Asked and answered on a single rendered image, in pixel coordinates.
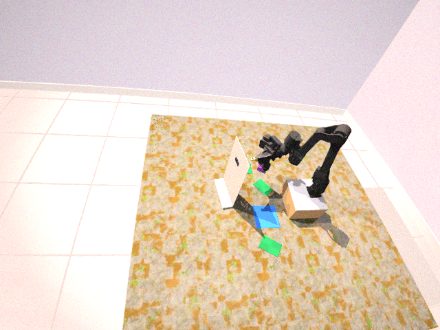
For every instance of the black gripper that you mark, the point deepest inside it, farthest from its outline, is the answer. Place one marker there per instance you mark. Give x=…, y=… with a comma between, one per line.
x=270, y=153

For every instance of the grey panel with socket openings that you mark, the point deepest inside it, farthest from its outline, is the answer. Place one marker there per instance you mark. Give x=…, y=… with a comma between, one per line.
x=229, y=186

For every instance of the green rectangular block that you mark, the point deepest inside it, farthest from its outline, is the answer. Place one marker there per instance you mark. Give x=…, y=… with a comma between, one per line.
x=263, y=187

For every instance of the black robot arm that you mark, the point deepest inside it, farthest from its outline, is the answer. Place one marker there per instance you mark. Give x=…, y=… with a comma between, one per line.
x=336, y=135

